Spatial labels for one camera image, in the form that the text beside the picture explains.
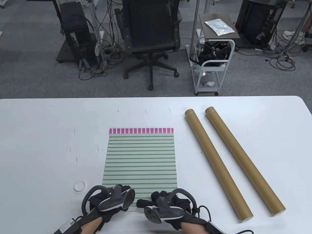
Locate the person's right hand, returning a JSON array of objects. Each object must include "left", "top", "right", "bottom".
[{"left": 136, "top": 191, "right": 208, "bottom": 230}]

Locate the person's left hand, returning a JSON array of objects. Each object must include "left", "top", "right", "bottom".
[{"left": 88, "top": 185, "right": 135, "bottom": 223}]

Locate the grey and white hand controller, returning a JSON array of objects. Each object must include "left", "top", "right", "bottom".
[
  {"left": 81, "top": 185, "right": 136, "bottom": 216},
  {"left": 144, "top": 188, "right": 197, "bottom": 224}
]

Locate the green striped paper sheet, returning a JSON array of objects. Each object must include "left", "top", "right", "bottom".
[{"left": 101, "top": 128, "right": 179, "bottom": 212}]

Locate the brown cardboard mailing tube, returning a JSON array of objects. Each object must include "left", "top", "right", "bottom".
[
  {"left": 184, "top": 109, "right": 254, "bottom": 222},
  {"left": 205, "top": 107, "right": 286, "bottom": 217}
]

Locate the person's right forearm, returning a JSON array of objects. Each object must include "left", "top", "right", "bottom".
[{"left": 182, "top": 222, "right": 208, "bottom": 234}]

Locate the person's left forearm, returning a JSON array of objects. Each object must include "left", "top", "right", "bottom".
[{"left": 80, "top": 216, "right": 103, "bottom": 234}]

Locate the grey wrist module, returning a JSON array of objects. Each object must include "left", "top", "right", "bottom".
[{"left": 52, "top": 218, "right": 83, "bottom": 234}]

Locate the white metal utility cart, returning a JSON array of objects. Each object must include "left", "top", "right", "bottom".
[{"left": 186, "top": 36, "right": 236, "bottom": 96}]

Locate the white power strip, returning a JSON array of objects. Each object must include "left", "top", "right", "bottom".
[{"left": 95, "top": 31, "right": 105, "bottom": 57}]

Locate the brown side table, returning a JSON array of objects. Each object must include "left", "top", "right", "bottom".
[{"left": 199, "top": 13, "right": 240, "bottom": 40}]

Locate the silver foil bag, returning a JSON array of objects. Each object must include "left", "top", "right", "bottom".
[{"left": 204, "top": 19, "right": 236, "bottom": 37}]

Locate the black mesh office chair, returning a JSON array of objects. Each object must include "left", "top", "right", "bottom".
[{"left": 115, "top": 0, "right": 183, "bottom": 91}]

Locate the black computer tower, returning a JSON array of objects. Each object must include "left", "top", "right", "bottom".
[
  {"left": 235, "top": 0, "right": 288, "bottom": 47},
  {"left": 56, "top": 1, "right": 98, "bottom": 67}
]

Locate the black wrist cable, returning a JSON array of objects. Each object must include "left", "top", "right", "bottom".
[{"left": 196, "top": 205, "right": 254, "bottom": 234}]

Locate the black floor cable bundle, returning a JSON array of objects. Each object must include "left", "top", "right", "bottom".
[
  {"left": 264, "top": 29, "right": 312, "bottom": 71},
  {"left": 78, "top": 0, "right": 125, "bottom": 81}
]

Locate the black headset with straps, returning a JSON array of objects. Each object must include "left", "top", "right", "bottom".
[{"left": 190, "top": 41, "right": 232, "bottom": 67}]

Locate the silver aluminium frame post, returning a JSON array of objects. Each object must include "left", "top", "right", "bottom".
[
  {"left": 191, "top": 0, "right": 201, "bottom": 57},
  {"left": 88, "top": 0, "right": 107, "bottom": 66}
]

